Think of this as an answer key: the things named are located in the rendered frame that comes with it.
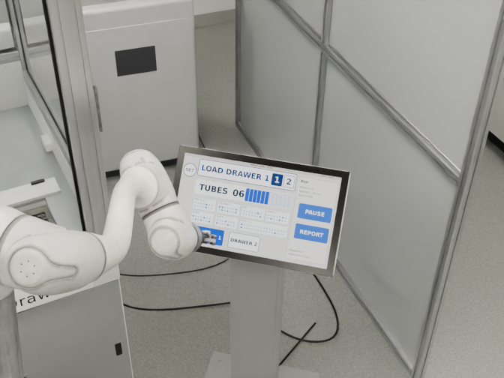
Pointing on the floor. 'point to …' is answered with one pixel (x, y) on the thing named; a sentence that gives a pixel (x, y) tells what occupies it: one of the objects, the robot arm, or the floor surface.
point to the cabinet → (76, 336)
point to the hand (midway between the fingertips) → (205, 235)
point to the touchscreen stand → (254, 325)
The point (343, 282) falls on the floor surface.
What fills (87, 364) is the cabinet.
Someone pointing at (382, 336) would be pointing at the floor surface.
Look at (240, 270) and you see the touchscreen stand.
